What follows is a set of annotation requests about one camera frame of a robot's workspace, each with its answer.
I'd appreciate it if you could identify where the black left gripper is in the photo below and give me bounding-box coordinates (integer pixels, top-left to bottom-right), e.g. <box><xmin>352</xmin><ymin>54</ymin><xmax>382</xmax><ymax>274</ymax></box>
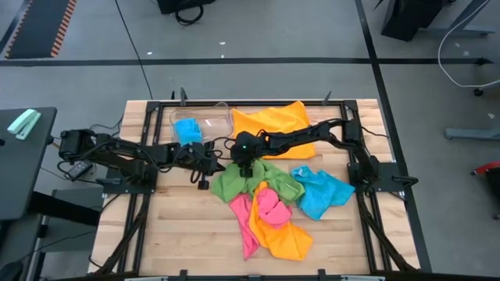
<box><xmin>179</xmin><ymin>140</ymin><xmax>227</xmax><ymax>191</ymax></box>

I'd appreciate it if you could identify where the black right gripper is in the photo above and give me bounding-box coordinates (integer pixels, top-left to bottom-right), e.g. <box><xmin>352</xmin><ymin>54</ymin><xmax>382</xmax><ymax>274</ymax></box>
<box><xmin>229</xmin><ymin>130</ymin><xmax>271</xmax><ymax>179</ymax></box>

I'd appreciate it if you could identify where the green microfiber towel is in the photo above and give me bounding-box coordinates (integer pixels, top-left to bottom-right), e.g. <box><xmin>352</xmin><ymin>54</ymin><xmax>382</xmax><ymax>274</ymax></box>
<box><xmin>210</xmin><ymin>158</ymin><xmax>306</xmax><ymax>206</ymax></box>

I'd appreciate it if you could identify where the pink microfiber towel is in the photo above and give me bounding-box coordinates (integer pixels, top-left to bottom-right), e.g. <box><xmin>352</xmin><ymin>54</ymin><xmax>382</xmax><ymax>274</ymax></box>
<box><xmin>228</xmin><ymin>187</ymin><xmax>293</xmax><ymax>261</ymax></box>

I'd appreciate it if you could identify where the blue microfiber towel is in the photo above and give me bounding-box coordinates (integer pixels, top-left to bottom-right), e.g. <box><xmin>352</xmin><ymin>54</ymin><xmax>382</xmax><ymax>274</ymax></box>
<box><xmin>289</xmin><ymin>165</ymin><xmax>355</xmax><ymax>222</ymax></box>
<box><xmin>173</xmin><ymin>118</ymin><xmax>203</xmax><ymax>147</ymax></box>

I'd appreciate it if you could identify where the orange microfiber towel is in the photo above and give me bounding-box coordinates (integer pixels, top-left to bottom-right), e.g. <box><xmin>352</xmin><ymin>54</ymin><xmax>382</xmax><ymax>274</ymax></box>
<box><xmin>248</xmin><ymin>180</ymin><xmax>314</xmax><ymax>261</ymax></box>
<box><xmin>231</xmin><ymin>100</ymin><xmax>317</xmax><ymax>160</ymax></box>

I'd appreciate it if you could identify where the clear plastic bin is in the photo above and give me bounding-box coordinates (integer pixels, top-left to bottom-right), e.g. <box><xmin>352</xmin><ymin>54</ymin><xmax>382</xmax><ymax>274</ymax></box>
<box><xmin>170</xmin><ymin>101</ymin><xmax>234</xmax><ymax>148</ymax></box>

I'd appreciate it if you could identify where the black power adapter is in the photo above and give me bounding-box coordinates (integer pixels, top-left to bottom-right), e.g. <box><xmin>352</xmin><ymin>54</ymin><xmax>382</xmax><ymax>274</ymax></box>
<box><xmin>66</xmin><ymin>160</ymin><xmax>94</xmax><ymax>181</ymax></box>

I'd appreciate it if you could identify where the black metal crossbar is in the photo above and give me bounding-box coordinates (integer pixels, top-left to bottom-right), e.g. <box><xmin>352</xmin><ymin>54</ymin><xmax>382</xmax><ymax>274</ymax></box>
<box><xmin>30</xmin><ymin>190</ymin><xmax>102</xmax><ymax>227</ymax></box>

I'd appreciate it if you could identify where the black equipment box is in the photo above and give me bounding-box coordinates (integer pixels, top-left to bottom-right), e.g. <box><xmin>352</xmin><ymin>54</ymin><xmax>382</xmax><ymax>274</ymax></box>
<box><xmin>157</xmin><ymin>0</ymin><xmax>216</xmax><ymax>16</ymax></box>

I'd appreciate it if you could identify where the black side table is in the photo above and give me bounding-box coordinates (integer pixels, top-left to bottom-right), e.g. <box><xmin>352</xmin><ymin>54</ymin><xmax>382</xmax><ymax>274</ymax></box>
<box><xmin>0</xmin><ymin>107</ymin><xmax>59</xmax><ymax>222</ymax></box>

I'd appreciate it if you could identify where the mint green stapler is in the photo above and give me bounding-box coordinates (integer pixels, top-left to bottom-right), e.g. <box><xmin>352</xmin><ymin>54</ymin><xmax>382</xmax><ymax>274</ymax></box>
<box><xmin>6</xmin><ymin>108</ymin><xmax>42</xmax><ymax>141</ymax></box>

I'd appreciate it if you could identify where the black cabinet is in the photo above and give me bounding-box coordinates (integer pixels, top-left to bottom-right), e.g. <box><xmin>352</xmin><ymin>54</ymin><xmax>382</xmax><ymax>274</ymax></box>
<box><xmin>380</xmin><ymin>0</ymin><xmax>446</xmax><ymax>43</ymax></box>

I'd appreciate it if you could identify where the black orange-striped floor mat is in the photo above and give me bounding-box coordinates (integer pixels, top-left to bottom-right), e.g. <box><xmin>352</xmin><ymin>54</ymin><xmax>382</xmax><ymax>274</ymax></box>
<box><xmin>0</xmin><ymin>0</ymin><xmax>78</xmax><ymax>60</ymax></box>

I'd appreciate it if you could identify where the grey desk leg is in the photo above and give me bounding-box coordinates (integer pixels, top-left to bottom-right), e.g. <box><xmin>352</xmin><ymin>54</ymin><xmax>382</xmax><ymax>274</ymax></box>
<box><xmin>445</xmin><ymin>127</ymin><xmax>500</xmax><ymax>141</ymax></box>
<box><xmin>427</xmin><ymin>0</ymin><xmax>499</xmax><ymax>38</ymax></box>

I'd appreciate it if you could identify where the red cart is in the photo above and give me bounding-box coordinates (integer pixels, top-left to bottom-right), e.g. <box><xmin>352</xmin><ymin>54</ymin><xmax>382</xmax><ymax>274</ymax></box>
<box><xmin>470</xmin><ymin>159</ymin><xmax>500</xmax><ymax>219</ymax></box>

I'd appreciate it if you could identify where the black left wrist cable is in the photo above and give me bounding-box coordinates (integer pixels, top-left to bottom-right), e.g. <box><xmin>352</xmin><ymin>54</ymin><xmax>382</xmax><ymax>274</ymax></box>
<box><xmin>189</xmin><ymin>165</ymin><xmax>204</xmax><ymax>184</ymax></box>

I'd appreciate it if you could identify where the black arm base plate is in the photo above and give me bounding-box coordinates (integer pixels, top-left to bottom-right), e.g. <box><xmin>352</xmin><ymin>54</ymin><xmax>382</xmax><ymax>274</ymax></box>
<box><xmin>95</xmin><ymin>162</ymin><xmax>159</xmax><ymax>195</ymax></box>
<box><xmin>348</xmin><ymin>162</ymin><xmax>419</xmax><ymax>193</ymax></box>

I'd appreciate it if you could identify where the thin black floor cable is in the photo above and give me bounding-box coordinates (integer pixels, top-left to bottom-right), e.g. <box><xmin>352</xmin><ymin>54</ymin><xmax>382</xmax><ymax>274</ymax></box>
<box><xmin>114</xmin><ymin>0</ymin><xmax>154</xmax><ymax>101</ymax></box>

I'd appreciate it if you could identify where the coiled black cable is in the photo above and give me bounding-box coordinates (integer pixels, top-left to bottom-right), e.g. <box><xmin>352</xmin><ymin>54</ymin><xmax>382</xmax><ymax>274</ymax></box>
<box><xmin>174</xmin><ymin>3</ymin><xmax>205</xmax><ymax>27</ymax></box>

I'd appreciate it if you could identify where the white floor cable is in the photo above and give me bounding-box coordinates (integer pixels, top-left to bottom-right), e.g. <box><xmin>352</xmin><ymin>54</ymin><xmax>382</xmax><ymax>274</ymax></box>
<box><xmin>437</xmin><ymin>0</ymin><xmax>500</xmax><ymax>89</ymax></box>

